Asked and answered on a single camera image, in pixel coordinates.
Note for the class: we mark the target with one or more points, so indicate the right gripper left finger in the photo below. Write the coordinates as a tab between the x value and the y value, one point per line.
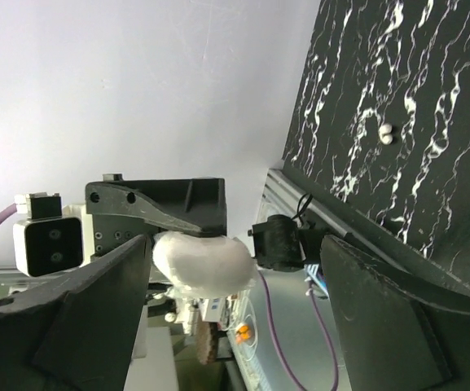
77	331

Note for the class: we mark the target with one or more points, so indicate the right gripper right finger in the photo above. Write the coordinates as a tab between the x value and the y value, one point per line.
397	331

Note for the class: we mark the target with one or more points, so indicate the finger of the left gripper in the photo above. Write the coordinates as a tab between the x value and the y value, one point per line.
193	206

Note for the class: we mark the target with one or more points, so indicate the white oval pebble case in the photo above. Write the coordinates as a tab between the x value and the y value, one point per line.
204	268

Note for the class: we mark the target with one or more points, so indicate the white earbud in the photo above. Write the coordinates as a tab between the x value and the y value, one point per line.
385	133

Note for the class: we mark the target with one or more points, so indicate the right orange connector board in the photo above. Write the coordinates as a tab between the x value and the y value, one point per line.
245	333

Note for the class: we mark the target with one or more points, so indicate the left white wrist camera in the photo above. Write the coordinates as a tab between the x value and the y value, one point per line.
46	241

